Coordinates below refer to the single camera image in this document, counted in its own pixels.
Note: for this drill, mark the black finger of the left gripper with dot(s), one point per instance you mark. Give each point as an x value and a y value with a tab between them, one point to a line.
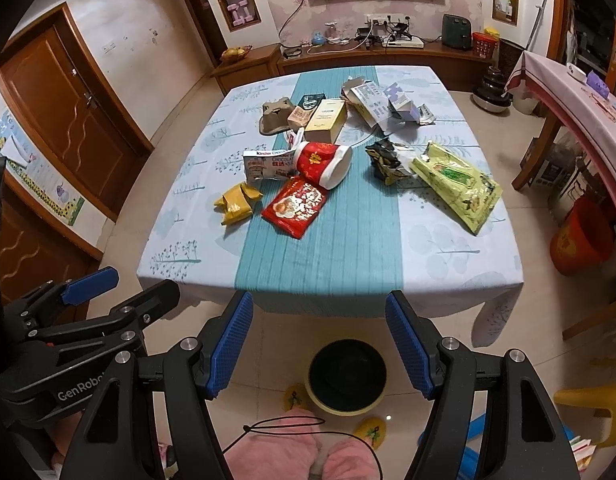
138	304

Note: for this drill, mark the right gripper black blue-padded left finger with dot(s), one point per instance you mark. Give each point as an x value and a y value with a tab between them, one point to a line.
116	438

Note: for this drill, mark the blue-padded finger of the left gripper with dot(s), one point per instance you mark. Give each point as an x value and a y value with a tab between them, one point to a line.
53	295

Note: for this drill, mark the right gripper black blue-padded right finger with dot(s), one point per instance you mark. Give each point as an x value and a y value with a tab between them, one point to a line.
523	436

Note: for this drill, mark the yellow wrapper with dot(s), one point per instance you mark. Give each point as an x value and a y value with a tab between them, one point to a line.
237	203

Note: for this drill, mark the red snack wrapper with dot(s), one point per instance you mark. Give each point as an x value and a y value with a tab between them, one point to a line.
295	207

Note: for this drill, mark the white red carton box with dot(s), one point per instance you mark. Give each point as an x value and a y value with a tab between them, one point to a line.
275	164

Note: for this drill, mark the red white paper cup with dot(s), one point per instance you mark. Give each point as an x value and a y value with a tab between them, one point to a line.
323	164

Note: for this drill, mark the green yellow snack bag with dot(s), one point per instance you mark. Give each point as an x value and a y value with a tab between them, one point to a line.
468	191

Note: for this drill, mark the dark teal tan small box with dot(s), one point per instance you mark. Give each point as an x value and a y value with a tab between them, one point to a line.
303	111

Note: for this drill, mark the yellow cream box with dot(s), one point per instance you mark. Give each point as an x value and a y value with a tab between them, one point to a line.
327	121

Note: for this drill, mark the black gold wrapper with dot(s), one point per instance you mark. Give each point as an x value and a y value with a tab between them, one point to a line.
386	165

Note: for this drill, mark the white grey printed box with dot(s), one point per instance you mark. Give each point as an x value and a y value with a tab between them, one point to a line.
369	101

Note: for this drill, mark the purple white box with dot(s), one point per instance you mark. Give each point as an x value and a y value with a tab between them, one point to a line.
401	104

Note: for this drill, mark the small green white sachet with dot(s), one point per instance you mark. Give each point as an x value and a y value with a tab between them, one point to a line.
426	118

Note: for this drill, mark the black round trash bin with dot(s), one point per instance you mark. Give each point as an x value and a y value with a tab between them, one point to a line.
347	377

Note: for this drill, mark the yellow plastic stool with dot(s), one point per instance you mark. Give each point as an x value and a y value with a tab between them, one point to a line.
594	398

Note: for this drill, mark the brown wooden door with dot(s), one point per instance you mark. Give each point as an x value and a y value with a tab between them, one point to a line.
62	100

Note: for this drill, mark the red plastic bucket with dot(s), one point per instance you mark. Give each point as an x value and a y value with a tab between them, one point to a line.
585	239

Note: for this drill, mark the white teal patterned tablecloth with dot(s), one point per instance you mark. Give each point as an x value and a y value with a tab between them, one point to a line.
368	240

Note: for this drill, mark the wooden tv cabinet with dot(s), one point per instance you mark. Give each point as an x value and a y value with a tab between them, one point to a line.
458	70

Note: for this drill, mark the fruit bowl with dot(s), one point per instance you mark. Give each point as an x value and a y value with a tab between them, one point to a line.
233	55

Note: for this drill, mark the pink dumbbells in niche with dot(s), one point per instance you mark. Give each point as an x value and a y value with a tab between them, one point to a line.
241	14

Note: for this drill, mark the pink cloth side table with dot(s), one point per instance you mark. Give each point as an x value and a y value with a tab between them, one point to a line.
588	116

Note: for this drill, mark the stacked dark pots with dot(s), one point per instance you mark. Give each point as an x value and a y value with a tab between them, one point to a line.
491	95

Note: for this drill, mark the white set-top box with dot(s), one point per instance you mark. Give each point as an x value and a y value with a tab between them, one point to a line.
404	43

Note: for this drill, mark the red plastic basket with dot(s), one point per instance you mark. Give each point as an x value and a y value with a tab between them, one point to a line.
484	45

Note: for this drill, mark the black speaker box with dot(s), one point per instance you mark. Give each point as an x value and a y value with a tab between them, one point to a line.
456	32

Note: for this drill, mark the children wall poster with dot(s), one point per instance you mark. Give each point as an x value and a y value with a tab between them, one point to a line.
29	167

